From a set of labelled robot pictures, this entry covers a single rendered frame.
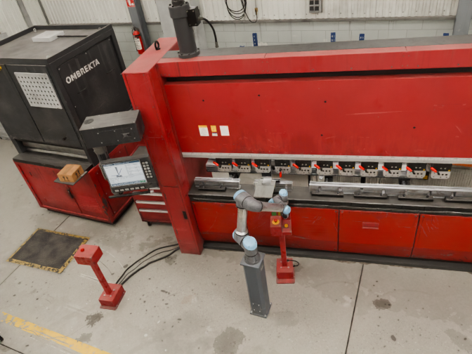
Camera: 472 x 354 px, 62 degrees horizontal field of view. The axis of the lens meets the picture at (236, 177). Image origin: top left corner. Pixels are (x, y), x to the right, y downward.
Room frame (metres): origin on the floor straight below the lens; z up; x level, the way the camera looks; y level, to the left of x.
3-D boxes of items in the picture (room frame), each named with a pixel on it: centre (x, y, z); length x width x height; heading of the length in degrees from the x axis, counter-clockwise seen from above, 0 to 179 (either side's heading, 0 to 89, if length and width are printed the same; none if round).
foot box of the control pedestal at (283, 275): (2.70, -0.35, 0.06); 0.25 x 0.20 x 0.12; 169
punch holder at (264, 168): (3.14, -0.29, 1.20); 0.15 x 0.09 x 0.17; 71
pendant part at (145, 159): (3.06, 0.97, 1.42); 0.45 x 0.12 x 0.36; 86
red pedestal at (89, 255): (2.76, 1.57, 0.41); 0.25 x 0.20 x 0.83; 161
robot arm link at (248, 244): (2.33, -0.02, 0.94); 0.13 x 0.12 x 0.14; 28
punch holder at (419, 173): (2.67, -1.61, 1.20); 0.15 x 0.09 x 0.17; 71
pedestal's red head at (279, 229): (2.72, -0.35, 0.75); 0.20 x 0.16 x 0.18; 79
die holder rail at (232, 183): (3.31, 0.21, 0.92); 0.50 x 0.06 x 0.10; 71
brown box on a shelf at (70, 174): (3.83, 1.90, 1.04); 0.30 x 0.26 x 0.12; 61
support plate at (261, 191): (2.99, -0.26, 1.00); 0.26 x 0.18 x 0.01; 161
